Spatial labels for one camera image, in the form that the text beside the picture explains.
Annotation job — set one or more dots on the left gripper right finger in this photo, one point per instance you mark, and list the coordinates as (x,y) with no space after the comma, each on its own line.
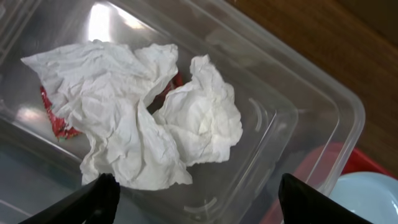
(301,204)

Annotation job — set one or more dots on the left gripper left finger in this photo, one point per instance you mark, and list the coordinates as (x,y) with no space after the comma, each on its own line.
(94,203)

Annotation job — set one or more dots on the red snack wrapper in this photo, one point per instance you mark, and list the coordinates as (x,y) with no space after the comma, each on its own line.
(63,132)

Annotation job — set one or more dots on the white napkin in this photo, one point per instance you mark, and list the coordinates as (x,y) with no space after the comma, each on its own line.
(104,90)

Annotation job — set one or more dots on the red serving tray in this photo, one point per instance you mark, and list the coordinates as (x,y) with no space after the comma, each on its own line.
(357,162)

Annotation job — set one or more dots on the light blue plate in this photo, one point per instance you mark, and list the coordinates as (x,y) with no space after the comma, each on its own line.
(370,195)

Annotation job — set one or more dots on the clear plastic bin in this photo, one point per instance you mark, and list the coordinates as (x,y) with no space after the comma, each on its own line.
(296,118)

